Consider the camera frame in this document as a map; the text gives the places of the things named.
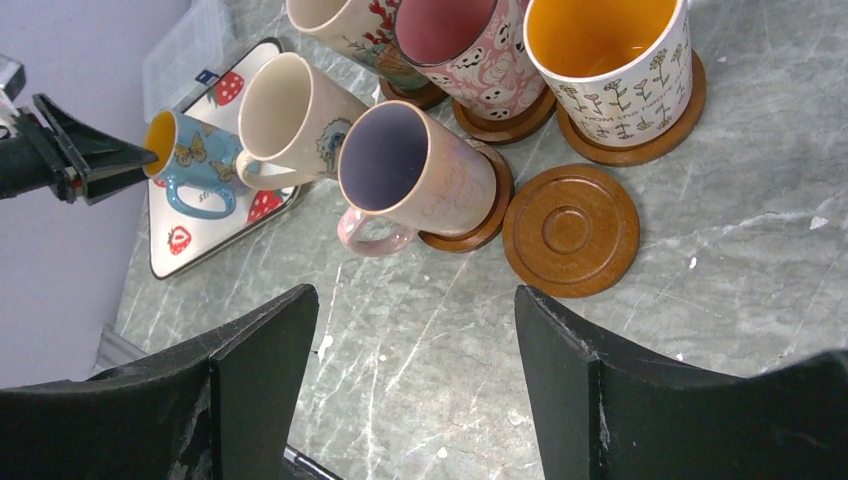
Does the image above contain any clear plastic screw box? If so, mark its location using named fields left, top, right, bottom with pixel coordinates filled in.
left=142, top=0, right=235, bottom=122

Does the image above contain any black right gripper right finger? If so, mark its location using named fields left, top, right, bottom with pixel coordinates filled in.
left=514, top=285, right=847, bottom=479

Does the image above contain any pink mug purple interior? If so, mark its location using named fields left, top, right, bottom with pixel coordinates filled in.
left=337, top=101, right=511, bottom=257

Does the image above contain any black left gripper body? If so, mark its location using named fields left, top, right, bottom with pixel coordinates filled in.
left=1, top=109, right=67, bottom=200

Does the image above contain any blue mug orange interior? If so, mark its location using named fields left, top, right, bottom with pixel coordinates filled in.
left=143, top=110, right=247, bottom=220

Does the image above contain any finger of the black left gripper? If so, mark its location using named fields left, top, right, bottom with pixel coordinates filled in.
left=33, top=93, right=158, bottom=205

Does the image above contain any dark brown wooden coaster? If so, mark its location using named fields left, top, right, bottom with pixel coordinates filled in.
left=502, top=164, right=640, bottom=298

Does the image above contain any white strawberry serving tray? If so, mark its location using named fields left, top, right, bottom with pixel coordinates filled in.
left=146, top=36, right=303, bottom=282

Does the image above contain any orange interior white mug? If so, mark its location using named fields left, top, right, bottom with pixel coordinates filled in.
left=524, top=0, right=694, bottom=149

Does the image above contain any cream patterned mug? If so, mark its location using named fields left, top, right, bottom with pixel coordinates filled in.
left=286, top=0, right=429, bottom=91

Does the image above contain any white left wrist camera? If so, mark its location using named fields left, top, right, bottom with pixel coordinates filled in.
left=1, top=54, right=26, bottom=122

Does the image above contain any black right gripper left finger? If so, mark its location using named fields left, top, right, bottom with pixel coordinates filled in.
left=1, top=284, right=319, bottom=479

